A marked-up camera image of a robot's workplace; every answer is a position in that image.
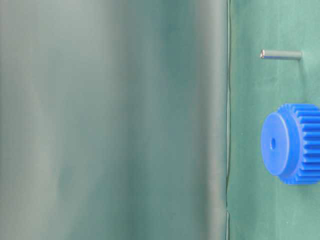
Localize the blue plastic gear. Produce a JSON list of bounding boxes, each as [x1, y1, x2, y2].
[[260, 103, 320, 185]]

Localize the green backdrop cloth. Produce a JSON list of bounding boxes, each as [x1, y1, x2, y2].
[[0, 0, 228, 240]]

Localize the green table cloth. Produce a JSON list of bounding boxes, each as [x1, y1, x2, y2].
[[227, 0, 320, 240]]

